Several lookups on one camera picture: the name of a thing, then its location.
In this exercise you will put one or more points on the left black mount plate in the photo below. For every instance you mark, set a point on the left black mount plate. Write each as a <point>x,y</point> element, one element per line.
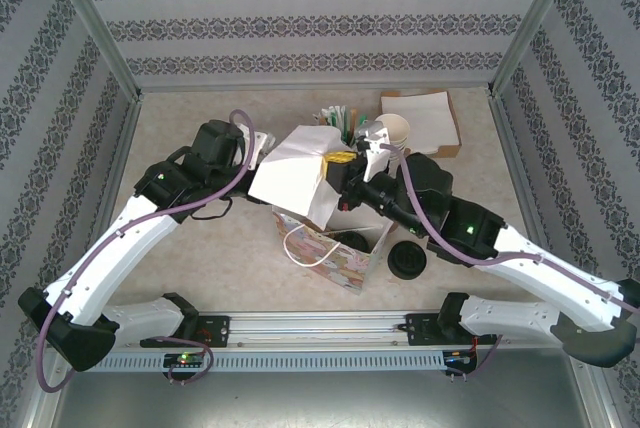
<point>215,330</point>

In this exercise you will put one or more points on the black cup lid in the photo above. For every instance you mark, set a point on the black cup lid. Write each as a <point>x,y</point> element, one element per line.
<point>354,242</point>

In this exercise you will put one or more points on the left aluminium side rail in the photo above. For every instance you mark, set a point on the left aluminium side rail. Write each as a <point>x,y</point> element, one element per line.
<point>116,168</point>

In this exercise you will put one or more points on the black mount plate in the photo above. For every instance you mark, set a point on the black mount plate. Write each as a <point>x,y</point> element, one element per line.
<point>215,330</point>
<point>422,330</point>

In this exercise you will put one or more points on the patterned paper bag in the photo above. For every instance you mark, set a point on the patterned paper bag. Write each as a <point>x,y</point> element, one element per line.
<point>330,263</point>

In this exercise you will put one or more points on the left aluminium frame post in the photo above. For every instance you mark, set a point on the left aluminium frame post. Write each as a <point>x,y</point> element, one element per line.
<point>95,23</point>

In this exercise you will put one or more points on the right aluminium side rail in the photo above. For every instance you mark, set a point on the right aluminium side rail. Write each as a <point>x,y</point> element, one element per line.
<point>516,168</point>

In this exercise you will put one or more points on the left controller board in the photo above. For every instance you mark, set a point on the left controller board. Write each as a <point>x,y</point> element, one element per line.
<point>185,359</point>

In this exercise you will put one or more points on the grey metal shelf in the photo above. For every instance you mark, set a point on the grey metal shelf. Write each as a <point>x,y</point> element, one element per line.
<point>320,398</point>

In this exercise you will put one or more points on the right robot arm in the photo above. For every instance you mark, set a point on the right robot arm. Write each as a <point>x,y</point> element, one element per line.
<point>545,273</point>

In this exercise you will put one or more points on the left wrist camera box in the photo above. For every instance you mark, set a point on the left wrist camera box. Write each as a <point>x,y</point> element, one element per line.
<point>260,145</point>

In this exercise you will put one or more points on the white paper napkin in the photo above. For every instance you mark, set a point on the white paper napkin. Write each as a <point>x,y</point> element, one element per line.
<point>295,173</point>

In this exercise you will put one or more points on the right black mount plate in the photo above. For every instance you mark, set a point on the right black mount plate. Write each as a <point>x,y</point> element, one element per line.
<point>422,330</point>

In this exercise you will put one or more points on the white napkin stack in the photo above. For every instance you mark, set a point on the white napkin stack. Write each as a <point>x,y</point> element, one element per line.
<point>425,115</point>

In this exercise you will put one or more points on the stack of paper cups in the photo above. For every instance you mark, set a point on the stack of paper cups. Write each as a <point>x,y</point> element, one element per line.
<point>397,128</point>

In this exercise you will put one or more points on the controller board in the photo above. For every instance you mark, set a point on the controller board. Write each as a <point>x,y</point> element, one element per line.
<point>185,359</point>
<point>460,358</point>

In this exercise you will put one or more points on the stack of black lids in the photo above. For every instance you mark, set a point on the stack of black lids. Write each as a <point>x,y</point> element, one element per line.
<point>407,259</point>

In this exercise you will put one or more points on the aluminium side rail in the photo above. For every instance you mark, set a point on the aluminium side rail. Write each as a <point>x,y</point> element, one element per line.
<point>516,168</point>
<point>116,168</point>

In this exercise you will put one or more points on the right aluminium frame post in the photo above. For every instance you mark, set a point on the right aluminium frame post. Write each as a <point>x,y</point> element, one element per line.
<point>535,23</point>

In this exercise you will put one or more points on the aluminium frame post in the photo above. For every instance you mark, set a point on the aluminium frame post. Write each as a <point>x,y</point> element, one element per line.
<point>535,23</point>
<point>95,23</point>

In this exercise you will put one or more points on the aluminium back rail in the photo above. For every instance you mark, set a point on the aluminium back rail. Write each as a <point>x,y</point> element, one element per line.
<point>300,86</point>

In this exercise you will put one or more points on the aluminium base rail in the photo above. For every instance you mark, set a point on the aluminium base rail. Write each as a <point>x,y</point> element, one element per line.
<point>320,328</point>

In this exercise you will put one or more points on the brown cardboard napkin tray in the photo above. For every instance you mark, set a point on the brown cardboard napkin tray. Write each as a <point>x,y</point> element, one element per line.
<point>445,152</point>

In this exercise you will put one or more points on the right controller board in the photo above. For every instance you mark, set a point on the right controller board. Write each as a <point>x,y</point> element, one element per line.
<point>460,358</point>

